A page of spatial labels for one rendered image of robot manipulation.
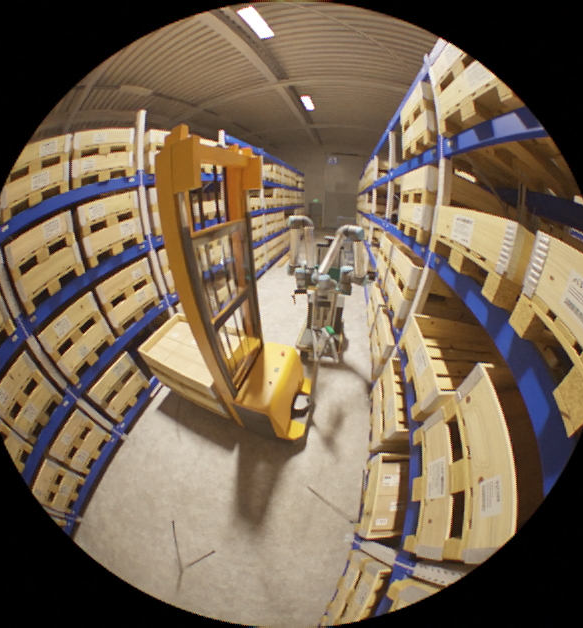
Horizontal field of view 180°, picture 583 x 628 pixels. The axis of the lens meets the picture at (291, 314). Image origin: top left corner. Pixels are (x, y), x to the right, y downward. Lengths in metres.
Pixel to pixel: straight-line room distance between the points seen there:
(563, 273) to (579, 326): 0.15
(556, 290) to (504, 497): 0.61
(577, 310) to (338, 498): 2.30
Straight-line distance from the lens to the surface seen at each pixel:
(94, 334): 2.47
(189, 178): 0.88
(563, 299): 0.71
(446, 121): 1.61
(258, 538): 2.39
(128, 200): 2.63
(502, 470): 0.82
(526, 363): 0.84
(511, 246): 0.87
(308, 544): 2.39
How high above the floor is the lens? 2.29
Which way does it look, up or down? 35 degrees down
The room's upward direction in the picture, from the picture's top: straight up
